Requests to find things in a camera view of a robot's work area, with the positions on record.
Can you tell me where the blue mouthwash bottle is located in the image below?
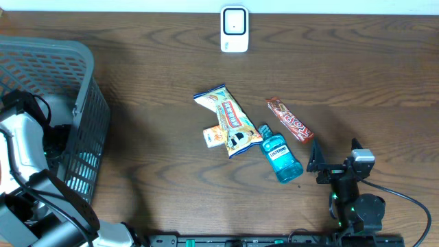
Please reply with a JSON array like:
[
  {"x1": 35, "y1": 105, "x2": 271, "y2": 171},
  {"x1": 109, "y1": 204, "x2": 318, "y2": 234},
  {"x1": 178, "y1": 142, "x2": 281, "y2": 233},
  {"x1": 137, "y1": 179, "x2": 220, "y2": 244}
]
[{"x1": 258, "y1": 124, "x2": 303, "y2": 184}]

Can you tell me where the yellow snack bag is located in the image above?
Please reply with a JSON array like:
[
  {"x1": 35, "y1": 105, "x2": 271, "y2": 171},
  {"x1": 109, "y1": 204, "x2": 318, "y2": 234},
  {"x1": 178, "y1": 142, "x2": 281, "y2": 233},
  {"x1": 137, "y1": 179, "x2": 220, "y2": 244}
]
[{"x1": 193, "y1": 84, "x2": 263, "y2": 158}]

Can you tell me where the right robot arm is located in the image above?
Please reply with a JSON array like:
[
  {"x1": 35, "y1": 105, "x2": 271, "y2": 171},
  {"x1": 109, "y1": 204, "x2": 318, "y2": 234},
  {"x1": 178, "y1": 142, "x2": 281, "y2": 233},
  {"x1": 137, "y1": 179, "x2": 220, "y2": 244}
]
[{"x1": 307, "y1": 139, "x2": 385, "y2": 246}]

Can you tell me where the small orange snack packet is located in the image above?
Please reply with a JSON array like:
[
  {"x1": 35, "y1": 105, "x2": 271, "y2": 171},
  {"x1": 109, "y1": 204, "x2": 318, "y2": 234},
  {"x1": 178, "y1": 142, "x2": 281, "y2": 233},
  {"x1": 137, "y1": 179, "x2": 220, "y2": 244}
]
[{"x1": 202, "y1": 126, "x2": 227, "y2": 148}]

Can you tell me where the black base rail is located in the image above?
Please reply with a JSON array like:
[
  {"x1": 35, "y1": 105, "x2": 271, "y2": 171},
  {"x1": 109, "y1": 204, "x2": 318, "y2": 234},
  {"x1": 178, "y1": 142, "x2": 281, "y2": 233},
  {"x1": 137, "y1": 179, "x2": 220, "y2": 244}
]
[{"x1": 147, "y1": 231, "x2": 405, "y2": 247}]

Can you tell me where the white barcode scanner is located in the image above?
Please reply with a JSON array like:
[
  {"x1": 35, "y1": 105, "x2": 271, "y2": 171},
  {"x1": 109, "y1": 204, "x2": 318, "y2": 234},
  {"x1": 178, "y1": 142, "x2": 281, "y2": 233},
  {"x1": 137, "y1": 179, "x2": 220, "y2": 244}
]
[{"x1": 220, "y1": 5, "x2": 250, "y2": 53}]

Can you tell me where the red chocolate bar wrapper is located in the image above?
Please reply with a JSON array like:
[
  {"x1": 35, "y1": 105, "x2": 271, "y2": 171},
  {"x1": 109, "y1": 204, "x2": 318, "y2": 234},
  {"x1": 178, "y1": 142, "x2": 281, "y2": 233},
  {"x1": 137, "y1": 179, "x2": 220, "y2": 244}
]
[{"x1": 266, "y1": 97, "x2": 314, "y2": 143}]

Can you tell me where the grey plastic shopping basket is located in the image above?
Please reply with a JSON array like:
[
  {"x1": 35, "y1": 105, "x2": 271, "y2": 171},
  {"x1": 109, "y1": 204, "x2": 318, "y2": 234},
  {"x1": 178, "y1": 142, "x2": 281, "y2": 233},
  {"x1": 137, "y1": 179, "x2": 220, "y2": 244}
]
[{"x1": 1, "y1": 36, "x2": 110, "y2": 202}]

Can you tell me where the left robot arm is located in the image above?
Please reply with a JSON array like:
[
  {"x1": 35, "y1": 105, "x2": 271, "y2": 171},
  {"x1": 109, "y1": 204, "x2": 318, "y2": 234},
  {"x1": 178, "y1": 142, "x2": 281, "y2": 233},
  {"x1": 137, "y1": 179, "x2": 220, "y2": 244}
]
[{"x1": 1, "y1": 90, "x2": 141, "y2": 246}]

